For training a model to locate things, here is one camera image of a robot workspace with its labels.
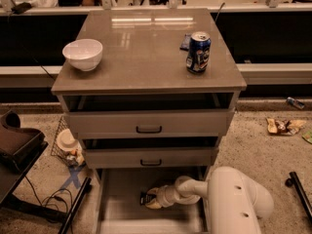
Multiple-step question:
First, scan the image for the wire basket with items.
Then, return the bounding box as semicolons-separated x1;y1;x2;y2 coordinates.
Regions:
51;118;85;167

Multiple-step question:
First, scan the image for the black cable on floor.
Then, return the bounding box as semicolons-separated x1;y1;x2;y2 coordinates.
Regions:
23;175;74;224

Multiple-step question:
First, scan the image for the brown chip bag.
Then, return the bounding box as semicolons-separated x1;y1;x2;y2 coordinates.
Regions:
266;118;305;136

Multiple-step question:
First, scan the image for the black rxbar chocolate bar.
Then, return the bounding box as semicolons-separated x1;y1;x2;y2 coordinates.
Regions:
139;192;156;206

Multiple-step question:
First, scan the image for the grey drawer cabinet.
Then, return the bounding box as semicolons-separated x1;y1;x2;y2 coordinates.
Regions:
51;8;248;234

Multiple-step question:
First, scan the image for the blue tape cross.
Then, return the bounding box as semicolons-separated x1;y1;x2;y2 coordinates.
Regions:
60;166;84;189

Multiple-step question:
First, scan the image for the bottom grey drawer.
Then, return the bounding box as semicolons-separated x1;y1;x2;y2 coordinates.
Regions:
94;167;209;234

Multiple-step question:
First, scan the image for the white ceramic bowl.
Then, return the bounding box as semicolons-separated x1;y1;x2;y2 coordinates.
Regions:
62;39;103;71

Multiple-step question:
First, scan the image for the black wheeled base leg right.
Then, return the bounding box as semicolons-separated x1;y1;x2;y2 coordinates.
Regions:
285;172;312;223

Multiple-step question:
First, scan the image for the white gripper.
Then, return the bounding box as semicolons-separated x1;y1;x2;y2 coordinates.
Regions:
145;185;180;210

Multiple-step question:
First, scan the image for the blue soda can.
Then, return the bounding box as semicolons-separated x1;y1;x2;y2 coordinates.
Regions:
186;31;212;74

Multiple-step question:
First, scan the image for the small blue can on floor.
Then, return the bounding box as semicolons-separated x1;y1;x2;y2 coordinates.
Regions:
286;97;304;109

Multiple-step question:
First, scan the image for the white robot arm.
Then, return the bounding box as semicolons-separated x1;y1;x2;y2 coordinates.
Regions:
141;167;274;234

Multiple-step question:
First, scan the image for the top grey drawer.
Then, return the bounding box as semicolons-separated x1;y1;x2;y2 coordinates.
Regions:
62;93;236;140

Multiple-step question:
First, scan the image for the middle grey drawer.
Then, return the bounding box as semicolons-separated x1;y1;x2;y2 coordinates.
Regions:
84;136;218;169

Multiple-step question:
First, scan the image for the black base leg left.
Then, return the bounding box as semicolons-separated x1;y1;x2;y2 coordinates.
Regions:
58;177;92;234

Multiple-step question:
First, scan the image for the green packet on floor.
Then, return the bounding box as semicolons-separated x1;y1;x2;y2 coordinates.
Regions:
302;131;312;144

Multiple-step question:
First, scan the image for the grey drawer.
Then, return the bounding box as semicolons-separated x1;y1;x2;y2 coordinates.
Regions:
94;167;209;234
84;136;218;169
62;93;236;140

